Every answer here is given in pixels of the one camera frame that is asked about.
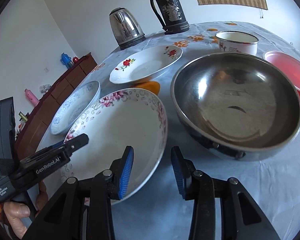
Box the stainless steel electric kettle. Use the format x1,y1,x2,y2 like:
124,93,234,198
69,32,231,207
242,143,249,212
109,8,146,50

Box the person's left hand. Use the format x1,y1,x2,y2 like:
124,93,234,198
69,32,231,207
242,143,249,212
4,202,31,239

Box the blue patterned white plate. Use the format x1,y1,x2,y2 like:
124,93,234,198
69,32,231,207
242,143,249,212
50,81,101,135

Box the large stainless steel bowl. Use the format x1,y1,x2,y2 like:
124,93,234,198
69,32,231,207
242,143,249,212
171,53,300,161

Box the black thermos flask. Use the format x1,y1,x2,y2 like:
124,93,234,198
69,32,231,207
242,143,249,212
150,0,190,35

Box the white enamel bowl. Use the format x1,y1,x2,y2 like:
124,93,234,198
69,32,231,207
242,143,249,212
215,31,259,56

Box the dark red wooden cabinet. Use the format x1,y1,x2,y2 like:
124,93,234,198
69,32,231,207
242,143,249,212
15,53,98,160

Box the red flower white plate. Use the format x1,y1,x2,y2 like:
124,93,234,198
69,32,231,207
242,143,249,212
109,45,183,84

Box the pink bottle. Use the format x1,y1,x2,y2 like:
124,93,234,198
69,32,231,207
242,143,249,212
25,89,39,107

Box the blue bottle on cabinet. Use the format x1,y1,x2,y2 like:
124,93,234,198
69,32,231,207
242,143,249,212
61,53,73,69

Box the red plastic bowl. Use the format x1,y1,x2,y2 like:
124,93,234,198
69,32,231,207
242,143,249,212
263,51,300,96

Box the pink floral white plate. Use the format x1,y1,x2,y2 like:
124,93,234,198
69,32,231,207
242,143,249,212
61,88,168,199

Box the light blue persimmon tablecloth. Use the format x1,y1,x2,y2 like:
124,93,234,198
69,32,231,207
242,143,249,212
27,21,300,240

